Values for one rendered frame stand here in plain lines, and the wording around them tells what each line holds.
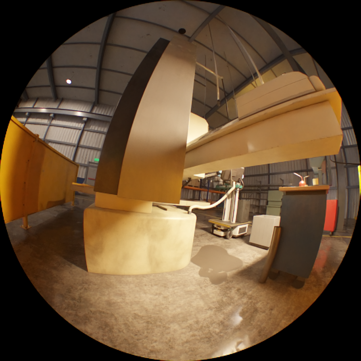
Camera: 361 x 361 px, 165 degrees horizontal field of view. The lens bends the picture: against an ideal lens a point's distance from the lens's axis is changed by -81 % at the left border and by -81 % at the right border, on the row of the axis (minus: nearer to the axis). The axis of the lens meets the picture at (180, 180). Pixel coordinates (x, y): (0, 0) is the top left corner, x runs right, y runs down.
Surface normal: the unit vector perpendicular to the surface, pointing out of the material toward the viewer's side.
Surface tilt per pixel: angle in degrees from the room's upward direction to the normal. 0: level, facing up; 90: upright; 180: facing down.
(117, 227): 90
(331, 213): 90
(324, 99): 180
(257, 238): 90
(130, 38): 169
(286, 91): 90
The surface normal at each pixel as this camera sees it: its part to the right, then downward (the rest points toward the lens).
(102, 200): 0.48, -0.05
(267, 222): -0.87, -0.16
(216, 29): -0.03, 0.96
